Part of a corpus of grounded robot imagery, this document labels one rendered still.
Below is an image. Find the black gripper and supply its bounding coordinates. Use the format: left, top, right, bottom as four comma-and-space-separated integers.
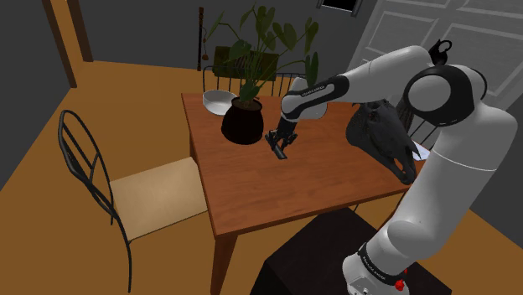
265, 118, 299, 161

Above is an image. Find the green plant in black pot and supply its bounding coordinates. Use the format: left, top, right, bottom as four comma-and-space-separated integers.
204, 3, 320, 146

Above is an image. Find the brown wooden table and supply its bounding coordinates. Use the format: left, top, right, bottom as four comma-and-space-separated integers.
181, 92, 428, 295

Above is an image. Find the white bowl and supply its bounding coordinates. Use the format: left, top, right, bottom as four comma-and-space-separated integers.
202, 90, 239, 117

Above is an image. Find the black horse head sculpture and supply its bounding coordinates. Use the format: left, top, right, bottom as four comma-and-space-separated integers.
345, 99, 418, 186

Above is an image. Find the dark olive furniture piece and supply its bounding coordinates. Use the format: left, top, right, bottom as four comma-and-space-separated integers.
211, 44, 282, 81

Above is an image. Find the dark robot stand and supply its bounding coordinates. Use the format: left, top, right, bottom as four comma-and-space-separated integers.
250, 207, 453, 295

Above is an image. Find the white flat sheet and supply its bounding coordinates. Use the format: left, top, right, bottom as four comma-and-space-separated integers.
411, 140, 432, 162

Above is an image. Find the dark wooden pole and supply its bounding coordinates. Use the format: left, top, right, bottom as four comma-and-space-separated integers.
196, 6, 210, 73

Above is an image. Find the dark grey-framed window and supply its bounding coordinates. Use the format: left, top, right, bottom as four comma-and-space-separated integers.
315, 0, 364, 18

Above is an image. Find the white panelled door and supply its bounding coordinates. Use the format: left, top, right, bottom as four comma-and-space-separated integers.
347, 0, 523, 112

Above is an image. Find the black wire chair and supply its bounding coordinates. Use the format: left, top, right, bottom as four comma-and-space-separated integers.
395, 100, 441, 151
201, 64, 307, 98

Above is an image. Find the black wire chair tan seat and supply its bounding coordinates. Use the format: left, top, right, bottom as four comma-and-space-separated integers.
58, 109, 210, 294

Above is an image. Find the brown wooden door frame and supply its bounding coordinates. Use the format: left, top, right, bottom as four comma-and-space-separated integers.
40, 0, 95, 89

